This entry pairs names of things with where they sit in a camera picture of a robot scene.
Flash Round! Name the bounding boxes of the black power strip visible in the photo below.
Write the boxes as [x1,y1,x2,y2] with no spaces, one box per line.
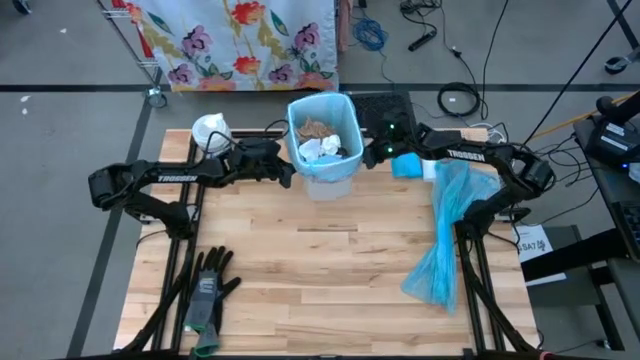
[407,29,440,53]

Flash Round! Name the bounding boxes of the large brown paper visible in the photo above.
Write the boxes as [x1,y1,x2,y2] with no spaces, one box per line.
[297,117,337,144]

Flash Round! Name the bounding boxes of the yellow Lysol wipes canister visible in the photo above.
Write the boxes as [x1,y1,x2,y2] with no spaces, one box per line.
[191,112,234,156]

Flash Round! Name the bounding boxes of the white paper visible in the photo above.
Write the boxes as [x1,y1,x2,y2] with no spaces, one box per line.
[298,138,324,162]

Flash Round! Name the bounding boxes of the white plastic trash bin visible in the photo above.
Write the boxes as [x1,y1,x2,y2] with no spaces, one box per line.
[302,174,354,202]

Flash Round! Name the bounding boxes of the black desk device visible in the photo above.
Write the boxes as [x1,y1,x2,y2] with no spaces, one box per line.
[583,89,640,171]

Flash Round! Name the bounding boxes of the blue trash bag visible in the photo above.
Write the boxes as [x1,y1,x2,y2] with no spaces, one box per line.
[400,158,503,315]

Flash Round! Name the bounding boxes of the grey black cart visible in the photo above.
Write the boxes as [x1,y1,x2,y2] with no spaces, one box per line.
[519,224,626,351]

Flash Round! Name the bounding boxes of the blue cable coil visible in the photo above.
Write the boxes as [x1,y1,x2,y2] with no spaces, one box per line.
[351,13,390,53]

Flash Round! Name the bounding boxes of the black keyboard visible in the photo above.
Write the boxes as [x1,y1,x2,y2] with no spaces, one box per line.
[610,199,640,262]

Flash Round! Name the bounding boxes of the white bin with blue liner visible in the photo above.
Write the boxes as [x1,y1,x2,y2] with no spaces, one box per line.
[285,91,365,184]

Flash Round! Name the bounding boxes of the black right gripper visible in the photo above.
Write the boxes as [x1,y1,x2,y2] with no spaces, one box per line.
[362,117,426,170]

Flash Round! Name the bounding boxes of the grey black work glove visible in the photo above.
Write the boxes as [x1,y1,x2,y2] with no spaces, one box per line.
[182,299,222,359]
[189,245,243,337]

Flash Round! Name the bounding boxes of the dark desk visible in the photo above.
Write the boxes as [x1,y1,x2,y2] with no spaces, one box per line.
[572,114,640,266]

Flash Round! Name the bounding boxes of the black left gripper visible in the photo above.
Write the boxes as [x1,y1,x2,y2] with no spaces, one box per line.
[227,138,297,190]

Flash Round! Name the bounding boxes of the white tissue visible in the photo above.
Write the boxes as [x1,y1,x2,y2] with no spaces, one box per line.
[321,134,342,156]

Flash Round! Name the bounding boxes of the black cable bundle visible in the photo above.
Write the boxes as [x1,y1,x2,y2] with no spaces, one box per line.
[398,0,444,16]

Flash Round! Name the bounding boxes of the white power strip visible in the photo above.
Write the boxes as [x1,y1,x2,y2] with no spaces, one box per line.
[469,122,507,145]

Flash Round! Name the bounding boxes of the floral print curtain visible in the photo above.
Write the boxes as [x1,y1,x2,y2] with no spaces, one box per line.
[110,0,340,93]

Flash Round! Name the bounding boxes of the white paper sign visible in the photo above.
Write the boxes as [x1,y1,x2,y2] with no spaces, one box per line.
[512,223,555,265]

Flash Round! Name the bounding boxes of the metal wire rack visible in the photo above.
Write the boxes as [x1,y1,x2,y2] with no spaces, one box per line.
[97,0,169,110]

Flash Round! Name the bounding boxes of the taut black cable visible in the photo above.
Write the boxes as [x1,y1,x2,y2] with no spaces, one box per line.
[522,0,635,146]

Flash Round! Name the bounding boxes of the folded blue bag pack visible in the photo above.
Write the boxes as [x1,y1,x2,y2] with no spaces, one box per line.
[391,152,424,180]

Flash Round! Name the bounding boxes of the yellow cable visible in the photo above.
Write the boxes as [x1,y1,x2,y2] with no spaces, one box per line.
[519,91,640,146]

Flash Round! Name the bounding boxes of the thin black hanging cable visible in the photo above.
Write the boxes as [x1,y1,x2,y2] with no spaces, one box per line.
[479,0,510,107]

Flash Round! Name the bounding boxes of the black floor mat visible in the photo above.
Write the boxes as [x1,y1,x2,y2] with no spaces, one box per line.
[349,91,418,131]

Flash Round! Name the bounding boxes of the black cable coil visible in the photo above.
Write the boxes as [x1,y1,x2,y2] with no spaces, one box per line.
[436,81,483,119]

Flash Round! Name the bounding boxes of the pink hanging cloth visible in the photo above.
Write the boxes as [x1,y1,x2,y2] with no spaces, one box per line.
[337,0,354,54]

